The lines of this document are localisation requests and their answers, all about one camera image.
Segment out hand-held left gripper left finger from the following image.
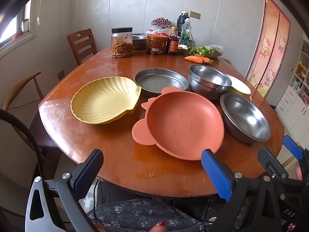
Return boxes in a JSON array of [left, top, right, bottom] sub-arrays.
[[25, 149, 104, 232]]

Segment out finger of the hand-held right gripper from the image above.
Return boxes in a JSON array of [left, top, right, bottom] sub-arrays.
[[282, 135, 304, 161], [257, 148, 294, 186]]

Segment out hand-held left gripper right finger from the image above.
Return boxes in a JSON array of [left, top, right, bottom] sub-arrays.
[[201, 149, 282, 232]]

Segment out wide steel bowl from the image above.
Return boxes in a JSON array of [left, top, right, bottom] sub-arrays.
[[220, 92, 271, 144]]

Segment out orange bear-shaped plate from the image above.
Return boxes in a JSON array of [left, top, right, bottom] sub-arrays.
[[132, 86, 225, 161]]

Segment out yellow shell-shaped plate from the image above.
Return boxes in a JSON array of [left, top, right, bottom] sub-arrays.
[[70, 77, 142, 124], [80, 94, 142, 125]]

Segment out yellow bowl with handle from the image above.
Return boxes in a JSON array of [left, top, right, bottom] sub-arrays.
[[224, 74, 253, 102]]

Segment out deep steel bowl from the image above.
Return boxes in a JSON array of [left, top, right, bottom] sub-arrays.
[[188, 64, 232, 101]]

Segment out shallow steel plate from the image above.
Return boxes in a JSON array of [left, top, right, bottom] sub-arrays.
[[134, 68, 189, 95]]

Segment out person's left hand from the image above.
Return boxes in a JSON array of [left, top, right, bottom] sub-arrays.
[[151, 221, 167, 232]]

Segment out white drawer cabinet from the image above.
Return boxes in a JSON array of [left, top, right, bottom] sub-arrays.
[[275, 84, 309, 143]]

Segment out white shelf with items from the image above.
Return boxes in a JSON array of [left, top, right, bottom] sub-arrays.
[[288, 39, 309, 95]]

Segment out pink cartoon door curtain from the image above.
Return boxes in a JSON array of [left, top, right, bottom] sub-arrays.
[[245, 0, 291, 99]]

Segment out bentwood chair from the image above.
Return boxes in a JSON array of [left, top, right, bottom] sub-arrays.
[[218, 57, 236, 69], [1, 70, 45, 112]]

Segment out large carrot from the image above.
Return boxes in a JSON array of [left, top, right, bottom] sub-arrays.
[[184, 55, 205, 64]]

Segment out leafy greens in plastic bag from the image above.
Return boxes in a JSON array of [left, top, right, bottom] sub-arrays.
[[185, 44, 224, 58]]

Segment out slatted wooden chair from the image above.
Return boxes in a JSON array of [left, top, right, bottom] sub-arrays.
[[67, 28, 98, 66]]

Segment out clear jar with black lid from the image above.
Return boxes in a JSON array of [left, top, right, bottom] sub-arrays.
[[111, 27, 134, 58]]

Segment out brown sauce bottle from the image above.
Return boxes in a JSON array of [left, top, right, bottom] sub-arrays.
[[166, 27, 180, 56]]

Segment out small steel bowl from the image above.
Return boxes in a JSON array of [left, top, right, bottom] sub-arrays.
[[132, 34, 148, 50]]

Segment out red label jar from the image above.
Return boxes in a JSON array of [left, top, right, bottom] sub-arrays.
[[146, 34, 169, 55]]

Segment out clear plastic bottle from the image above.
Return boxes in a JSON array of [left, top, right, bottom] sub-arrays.
[[179, 18, 192, 46]]

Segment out red tissue pack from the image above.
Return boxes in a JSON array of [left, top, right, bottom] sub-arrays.
[[145, 28, 172, 36]]

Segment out black thermos bottle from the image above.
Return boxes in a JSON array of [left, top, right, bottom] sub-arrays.
[[177, 11, 190, 33]]

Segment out window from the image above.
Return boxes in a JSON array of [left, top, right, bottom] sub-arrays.
[[0, 0, 33, 46]]

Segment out black cable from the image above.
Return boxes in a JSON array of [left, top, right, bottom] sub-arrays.
[[0, 109, 46, 182]]

